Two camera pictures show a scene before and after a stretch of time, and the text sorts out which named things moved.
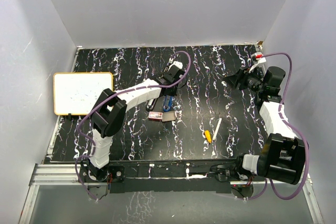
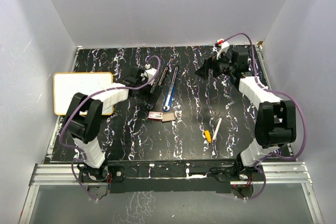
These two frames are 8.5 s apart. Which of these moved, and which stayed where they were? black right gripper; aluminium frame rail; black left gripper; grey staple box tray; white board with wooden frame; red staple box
Moved: black right gripper; black left gripper
Stayed: grey staple box tray; aluminium frame rail; red staple box; white board with wooden frame
